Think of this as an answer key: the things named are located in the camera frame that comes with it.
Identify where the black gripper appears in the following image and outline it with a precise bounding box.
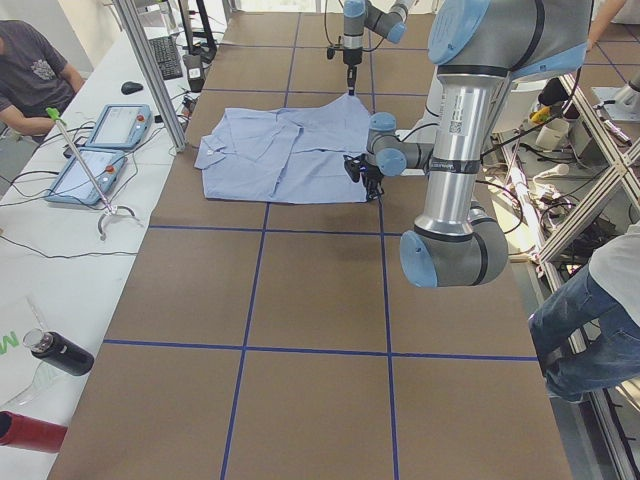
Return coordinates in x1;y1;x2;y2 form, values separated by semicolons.
327;44;363;95
343;154;384;201

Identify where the light blue striped shirt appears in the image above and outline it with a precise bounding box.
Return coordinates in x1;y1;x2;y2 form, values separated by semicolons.
194;94;370;204

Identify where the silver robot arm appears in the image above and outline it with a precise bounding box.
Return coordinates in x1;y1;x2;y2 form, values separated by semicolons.
325;0;416;96
344;1;593;288

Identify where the black keyboard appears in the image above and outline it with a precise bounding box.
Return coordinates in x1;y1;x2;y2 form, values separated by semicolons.
148;36;183;80

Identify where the black computer mouse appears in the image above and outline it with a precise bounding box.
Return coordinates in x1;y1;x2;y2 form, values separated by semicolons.
120;81;144;96

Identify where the upper blue teach pendant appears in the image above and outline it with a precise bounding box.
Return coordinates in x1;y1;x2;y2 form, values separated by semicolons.
85;104;154;151

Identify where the person in white shirt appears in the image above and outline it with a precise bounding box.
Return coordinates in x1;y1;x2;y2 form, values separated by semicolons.
528;224;639;403

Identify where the metal grabber stick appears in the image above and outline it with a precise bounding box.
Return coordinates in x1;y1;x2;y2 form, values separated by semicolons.
46;107;138;241

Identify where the person in grey shirt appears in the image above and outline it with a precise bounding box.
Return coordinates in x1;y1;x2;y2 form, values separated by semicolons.
1;20;85;143

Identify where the black water bottle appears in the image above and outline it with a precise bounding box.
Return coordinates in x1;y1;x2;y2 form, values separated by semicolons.
23;329;94;376

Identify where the red water bottle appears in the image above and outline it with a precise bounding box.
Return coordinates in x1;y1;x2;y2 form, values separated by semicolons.
1;411;68;453

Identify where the grey aluminium frame post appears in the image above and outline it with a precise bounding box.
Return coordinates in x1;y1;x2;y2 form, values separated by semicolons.
113;0;186;152

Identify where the aluminium extrusion cross frame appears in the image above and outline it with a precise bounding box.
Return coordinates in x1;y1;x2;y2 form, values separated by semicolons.
539;77;639;263

